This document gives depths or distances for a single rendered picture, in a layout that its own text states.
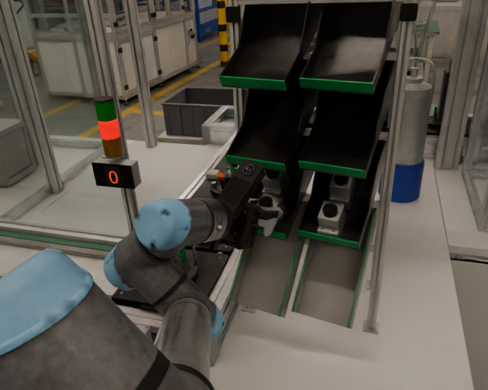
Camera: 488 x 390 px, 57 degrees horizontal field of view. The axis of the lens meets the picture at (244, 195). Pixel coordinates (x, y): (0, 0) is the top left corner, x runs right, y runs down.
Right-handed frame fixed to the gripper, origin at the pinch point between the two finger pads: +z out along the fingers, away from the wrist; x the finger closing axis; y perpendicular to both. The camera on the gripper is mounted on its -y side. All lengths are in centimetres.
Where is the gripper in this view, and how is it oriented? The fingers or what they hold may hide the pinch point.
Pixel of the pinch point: (269, 205)
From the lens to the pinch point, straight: 96.0
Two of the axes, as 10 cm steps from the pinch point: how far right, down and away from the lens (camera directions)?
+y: -2.6, 9.5, 1.6
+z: 5.2, 0.0, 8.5
